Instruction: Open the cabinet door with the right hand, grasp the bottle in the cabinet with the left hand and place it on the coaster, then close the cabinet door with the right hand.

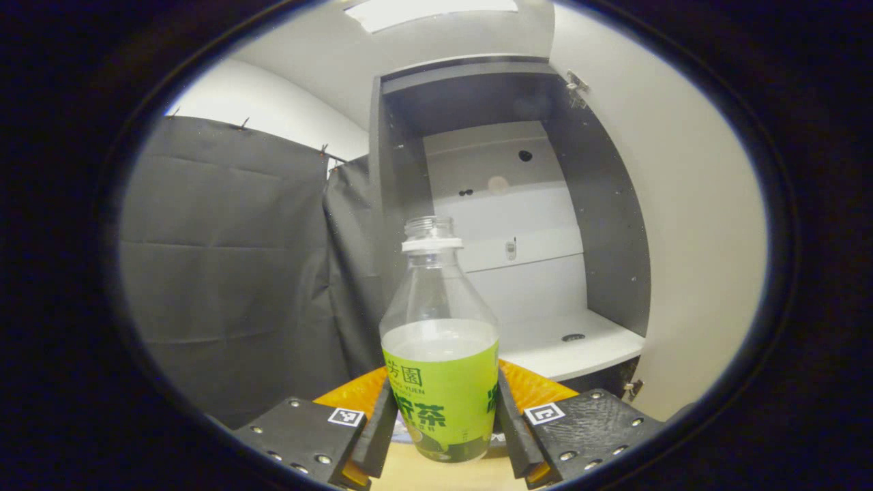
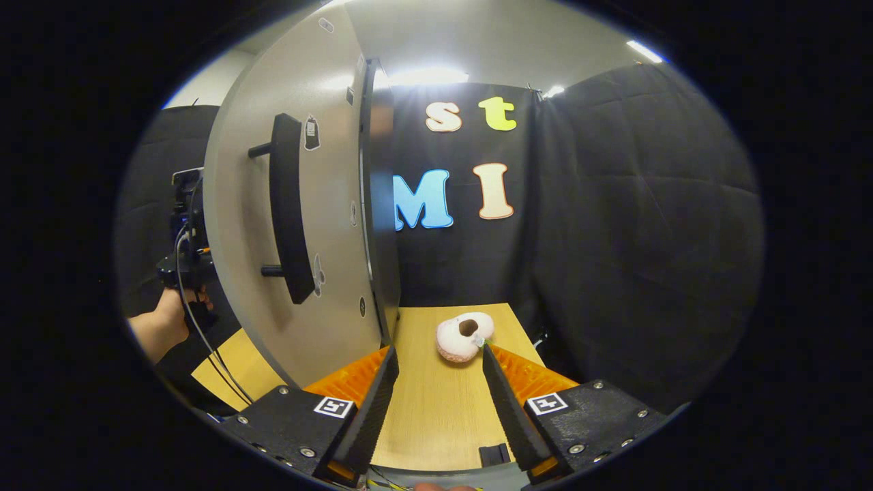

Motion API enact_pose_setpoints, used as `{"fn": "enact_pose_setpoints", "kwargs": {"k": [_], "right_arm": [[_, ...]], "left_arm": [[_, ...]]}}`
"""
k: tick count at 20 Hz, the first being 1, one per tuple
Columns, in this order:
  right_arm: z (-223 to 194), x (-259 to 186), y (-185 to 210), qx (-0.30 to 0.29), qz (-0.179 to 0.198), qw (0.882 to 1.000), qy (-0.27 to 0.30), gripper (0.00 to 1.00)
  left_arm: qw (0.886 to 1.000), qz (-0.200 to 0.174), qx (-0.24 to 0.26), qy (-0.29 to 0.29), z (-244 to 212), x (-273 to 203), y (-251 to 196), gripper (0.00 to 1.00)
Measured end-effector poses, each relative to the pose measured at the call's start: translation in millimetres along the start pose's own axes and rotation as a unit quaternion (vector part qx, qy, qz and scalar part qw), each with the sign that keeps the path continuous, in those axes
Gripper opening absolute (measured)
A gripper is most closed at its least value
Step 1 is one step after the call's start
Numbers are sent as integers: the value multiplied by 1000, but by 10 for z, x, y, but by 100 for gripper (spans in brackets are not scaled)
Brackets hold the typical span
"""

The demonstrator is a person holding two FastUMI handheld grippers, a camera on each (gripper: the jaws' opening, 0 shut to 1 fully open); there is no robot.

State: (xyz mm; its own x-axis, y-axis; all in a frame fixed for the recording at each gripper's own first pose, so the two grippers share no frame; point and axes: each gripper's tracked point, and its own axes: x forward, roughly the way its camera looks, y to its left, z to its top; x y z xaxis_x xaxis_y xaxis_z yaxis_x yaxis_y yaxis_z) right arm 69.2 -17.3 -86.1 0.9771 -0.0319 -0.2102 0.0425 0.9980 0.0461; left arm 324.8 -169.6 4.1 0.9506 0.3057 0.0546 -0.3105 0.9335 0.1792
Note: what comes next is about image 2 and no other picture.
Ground black door handle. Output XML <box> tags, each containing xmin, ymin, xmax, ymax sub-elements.
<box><xmin>247</xmin><ymin>113</ymin><xmax>316</xmax><ymax>306</ymax></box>

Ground black cable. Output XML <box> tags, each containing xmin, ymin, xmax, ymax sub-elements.
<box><xmin>174</xmin><ymin>225</ymin><xmax>254</xmax><ymax>406</ymax></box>

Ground white plush toy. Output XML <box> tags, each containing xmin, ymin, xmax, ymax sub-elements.
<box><xmin>435</xmin><ymin>312</ymin><xmax>495</xmax><ymax>364</ymax></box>

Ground large ceiling light panel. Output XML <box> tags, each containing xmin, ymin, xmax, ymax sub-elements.
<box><xmin>389</xmin><ymin>66</ymin><xmax>470</xmax><ymax>87</ymax></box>

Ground ceiling strip light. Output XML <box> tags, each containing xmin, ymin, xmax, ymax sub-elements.
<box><xmin>626</xmin><ymin>40</ymin><xmax>664</xmax><ymax>64</ymax></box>

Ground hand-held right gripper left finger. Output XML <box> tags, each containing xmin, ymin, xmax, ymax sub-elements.
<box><xmin>218</xmin><ymin>344</ymin><xmax>401</xmax><ymax>486</ymax></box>

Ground grey cabinet door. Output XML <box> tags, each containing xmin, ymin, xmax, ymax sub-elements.
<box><xmin>203</xmin><ymin>3</ymin><xmax>393</xmax><ymax>389</ymax></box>

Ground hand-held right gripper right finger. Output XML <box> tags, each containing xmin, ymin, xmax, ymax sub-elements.
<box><xmin>481</xmin><ymin>343</ymin><xmax>672</xmax><ymax>485</ymax></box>

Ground black backdrop cloth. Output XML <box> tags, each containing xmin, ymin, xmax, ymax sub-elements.
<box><xmin>116</xmin><ymin>61</ymin><xmax>765</xmax><ymax>410</ymax></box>

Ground dark grey cabinet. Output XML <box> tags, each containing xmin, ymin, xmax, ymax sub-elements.
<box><xmin>358</xmin><ymin>58</ymin><xmax>403</xmax><ymax>342</ymax></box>

